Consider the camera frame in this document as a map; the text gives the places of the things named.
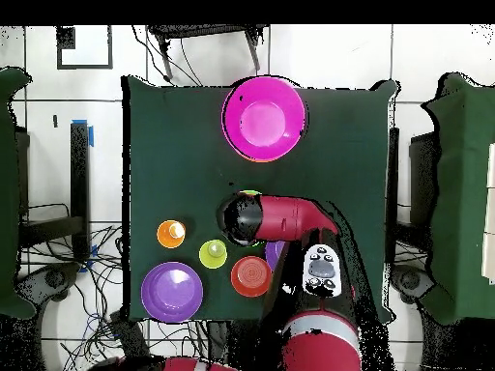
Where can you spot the large pink plastic bowl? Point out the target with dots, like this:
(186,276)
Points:
(263,119)

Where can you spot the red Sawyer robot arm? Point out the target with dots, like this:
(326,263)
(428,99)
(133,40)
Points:
(294,220)

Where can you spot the small red-orange plastic bowl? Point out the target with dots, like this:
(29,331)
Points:
(249,276)

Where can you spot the black metal floor stand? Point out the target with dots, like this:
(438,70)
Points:
(79,174)
(423,181)

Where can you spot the black metal stand legs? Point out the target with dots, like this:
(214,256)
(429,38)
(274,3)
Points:
(201,30)

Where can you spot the large orange plastic bowl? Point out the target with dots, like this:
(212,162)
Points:
(257,160)

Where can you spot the green plastic bowl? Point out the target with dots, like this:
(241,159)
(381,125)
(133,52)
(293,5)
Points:
(249,192)

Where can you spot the green cloth covered table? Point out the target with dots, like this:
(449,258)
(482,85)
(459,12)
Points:
(7,193)
(464,193)

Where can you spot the blue tape strip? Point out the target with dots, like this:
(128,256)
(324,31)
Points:
(94,251)
(91,135)

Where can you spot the black power box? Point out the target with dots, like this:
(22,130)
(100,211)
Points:
(129,336)

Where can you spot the orange plastic cup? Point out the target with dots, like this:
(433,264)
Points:
(168,235)

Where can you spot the small black floor object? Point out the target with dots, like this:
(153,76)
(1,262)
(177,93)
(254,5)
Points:
(55,121)

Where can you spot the black square frame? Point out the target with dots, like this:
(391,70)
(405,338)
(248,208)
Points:
(65,38)

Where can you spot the black office chair base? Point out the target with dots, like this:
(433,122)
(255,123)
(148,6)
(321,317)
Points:
(54,278)
(410,280)

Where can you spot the dark green table cloth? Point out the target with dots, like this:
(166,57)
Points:
(174,154)

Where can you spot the purple plastic bowl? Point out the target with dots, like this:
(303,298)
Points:
(172,291)
(274,253)

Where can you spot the yellow plastic cup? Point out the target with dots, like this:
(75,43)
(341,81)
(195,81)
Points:
(210,257)

